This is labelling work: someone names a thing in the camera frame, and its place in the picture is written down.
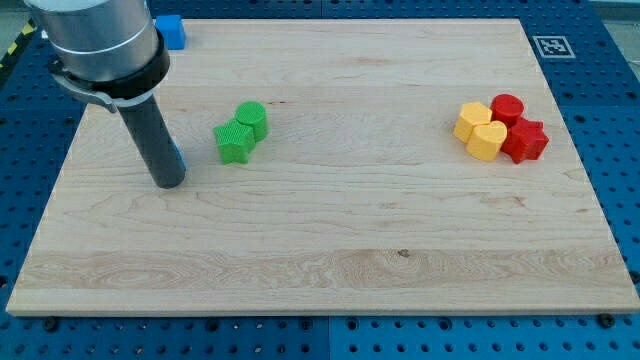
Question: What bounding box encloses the yellow heart block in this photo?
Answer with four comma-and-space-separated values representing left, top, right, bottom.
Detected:
466, 121, 508, 162

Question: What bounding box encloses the green star block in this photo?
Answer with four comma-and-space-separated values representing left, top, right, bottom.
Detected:
213, 119, 256, 164

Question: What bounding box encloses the wooden board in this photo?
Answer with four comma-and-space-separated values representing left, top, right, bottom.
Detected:
7, 19, 639, 317

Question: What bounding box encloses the black bolt front right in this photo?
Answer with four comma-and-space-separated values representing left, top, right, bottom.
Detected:
597, 313, 616, 329

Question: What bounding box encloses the green cylinder block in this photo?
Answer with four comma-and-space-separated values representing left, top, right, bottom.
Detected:
235, 101, 269, 142

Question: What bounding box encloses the blue triangle block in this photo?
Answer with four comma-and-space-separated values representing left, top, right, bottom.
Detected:
172, 139, 188, 172

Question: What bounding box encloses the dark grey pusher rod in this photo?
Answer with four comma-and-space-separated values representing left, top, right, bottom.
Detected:
118, 95, 186, 189

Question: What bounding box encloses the red star block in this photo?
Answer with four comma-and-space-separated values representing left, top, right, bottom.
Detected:
501, 117, 549, 164

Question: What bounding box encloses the black bolt front left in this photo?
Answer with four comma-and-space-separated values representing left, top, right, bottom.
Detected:
42, 316, 59, 333

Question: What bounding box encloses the yellow hexagon block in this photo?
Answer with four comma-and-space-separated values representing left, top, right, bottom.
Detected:
453, 102, 492, 143

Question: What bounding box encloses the black bolt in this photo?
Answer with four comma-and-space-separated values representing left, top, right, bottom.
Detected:
597, 313, 616, 329
42, 316, 59, 333

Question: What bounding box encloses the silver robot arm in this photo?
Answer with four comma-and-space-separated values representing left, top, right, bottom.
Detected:
25, 0, 186, 189

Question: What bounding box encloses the black wrist clamp ring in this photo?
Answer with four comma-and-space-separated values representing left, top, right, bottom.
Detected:
48, 29, 170, 113

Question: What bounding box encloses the white fiducial marker tag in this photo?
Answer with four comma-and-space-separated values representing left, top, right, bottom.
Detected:
533, 35, 575, 59

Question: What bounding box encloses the blue cube block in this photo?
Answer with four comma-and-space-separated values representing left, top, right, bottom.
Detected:
155, 14, 186, 50

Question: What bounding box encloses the red cylinder block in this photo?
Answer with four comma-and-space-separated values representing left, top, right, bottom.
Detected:
490, 94, 524, 128

